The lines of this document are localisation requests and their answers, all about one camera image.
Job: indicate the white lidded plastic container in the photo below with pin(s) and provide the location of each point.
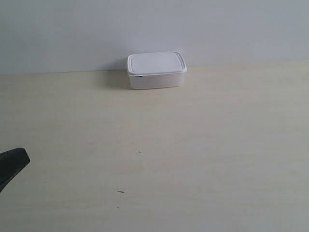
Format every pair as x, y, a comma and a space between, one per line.
156, 70

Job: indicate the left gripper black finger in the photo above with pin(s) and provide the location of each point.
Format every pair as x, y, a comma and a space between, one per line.
11, 163

